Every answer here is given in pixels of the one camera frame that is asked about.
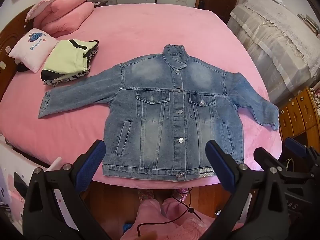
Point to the pink bed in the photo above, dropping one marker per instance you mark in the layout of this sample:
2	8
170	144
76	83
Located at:
140	30

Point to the person's pink pants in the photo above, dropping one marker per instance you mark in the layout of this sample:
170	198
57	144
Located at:
150	215

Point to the colourful slipper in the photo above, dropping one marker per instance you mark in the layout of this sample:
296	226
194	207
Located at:
145	195
181	193

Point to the folded pink quilt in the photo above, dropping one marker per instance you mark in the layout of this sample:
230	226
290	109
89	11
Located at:
42	3

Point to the wooden headboard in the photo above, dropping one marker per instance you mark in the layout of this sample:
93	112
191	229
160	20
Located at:
10	35

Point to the lace covered sofa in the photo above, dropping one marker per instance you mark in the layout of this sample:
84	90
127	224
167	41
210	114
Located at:
270	42

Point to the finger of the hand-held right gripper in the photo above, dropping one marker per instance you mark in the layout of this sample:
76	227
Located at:
296	146
265	156

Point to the blue denim jacket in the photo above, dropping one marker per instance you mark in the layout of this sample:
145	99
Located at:
160	100

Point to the wooden drawer cabinet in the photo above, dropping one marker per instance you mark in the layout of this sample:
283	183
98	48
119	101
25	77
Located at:
297	115

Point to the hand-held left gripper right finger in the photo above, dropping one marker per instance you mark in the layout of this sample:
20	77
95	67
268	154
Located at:
221	166

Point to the blue plastic stool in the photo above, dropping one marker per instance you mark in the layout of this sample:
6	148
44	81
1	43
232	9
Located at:
127	228

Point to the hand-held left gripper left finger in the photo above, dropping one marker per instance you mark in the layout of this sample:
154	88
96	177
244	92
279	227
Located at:
91	165

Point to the light green folded garment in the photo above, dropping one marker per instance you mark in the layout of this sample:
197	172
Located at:
67	57

